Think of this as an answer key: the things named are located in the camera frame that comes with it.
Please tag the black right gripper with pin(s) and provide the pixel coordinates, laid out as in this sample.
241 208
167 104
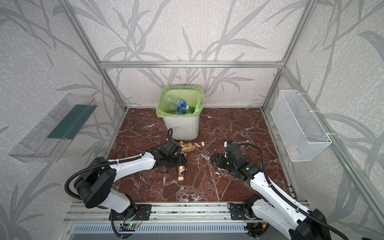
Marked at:
222 160

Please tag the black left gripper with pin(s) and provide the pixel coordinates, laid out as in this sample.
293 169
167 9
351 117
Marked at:
177 156

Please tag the brown coffee bottle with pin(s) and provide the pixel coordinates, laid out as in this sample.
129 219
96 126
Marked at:
181 173

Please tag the orange tea bottle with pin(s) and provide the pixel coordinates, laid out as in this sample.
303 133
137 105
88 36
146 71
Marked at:
191 146

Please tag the clear bottle blue label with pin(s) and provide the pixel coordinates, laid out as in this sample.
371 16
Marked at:
180 104

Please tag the green soda bottle yellow cap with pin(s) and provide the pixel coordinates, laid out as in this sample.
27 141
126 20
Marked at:
190 110

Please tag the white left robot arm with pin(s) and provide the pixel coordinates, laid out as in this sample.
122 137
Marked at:
94 184

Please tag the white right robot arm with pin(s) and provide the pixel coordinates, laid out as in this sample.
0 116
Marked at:
271 203

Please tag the white plastic trash bin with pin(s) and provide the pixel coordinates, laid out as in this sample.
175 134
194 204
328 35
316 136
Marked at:
184 128

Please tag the green bin liner bag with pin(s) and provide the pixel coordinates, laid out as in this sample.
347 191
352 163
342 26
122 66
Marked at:
193 95

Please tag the green circuit board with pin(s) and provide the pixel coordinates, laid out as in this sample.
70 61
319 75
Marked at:
129 227

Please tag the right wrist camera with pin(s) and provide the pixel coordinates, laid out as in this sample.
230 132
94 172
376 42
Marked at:
227 145

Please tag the white wire mesh basket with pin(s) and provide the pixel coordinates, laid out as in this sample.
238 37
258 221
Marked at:
303 135

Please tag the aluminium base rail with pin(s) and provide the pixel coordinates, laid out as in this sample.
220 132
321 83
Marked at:
163 218

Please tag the clear acrylic wall shelf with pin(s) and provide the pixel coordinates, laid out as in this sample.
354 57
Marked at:
50 138

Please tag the aluminium frame profiles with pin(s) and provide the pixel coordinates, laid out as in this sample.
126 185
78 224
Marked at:
358 178

